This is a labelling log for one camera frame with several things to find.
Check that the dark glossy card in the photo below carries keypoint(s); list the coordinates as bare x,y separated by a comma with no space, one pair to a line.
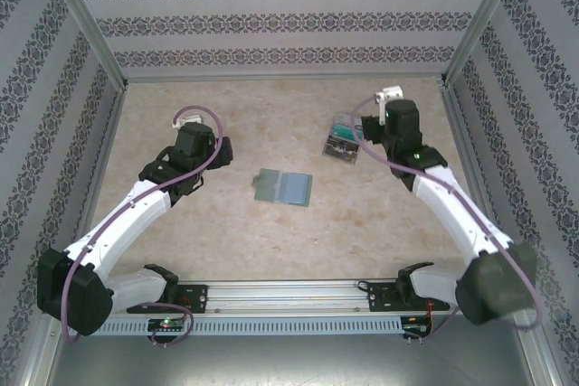
339,153

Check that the grey green card holder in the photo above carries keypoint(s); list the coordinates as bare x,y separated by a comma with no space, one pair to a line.
289,189

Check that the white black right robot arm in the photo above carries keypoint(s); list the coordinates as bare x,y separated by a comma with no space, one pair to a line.
461,214

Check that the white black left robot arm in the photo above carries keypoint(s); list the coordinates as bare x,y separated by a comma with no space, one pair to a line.
126,219

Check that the grey sheet metal panel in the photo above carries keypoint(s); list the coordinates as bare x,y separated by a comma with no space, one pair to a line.
289,359

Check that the aluminium side rail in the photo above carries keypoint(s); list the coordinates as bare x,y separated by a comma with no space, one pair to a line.
109,133
460,133

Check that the aluminium frame post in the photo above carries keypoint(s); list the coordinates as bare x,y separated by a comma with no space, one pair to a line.
86,20
480,20

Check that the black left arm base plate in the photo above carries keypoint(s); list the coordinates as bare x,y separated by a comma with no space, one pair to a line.
199,298

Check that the aluminium mounting rail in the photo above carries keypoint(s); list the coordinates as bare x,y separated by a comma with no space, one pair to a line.
289,295

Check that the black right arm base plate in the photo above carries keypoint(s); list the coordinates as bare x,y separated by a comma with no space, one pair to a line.
380,298

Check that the aluminium frame strut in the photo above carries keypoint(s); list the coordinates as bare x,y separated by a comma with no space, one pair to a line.
35,359
546,359

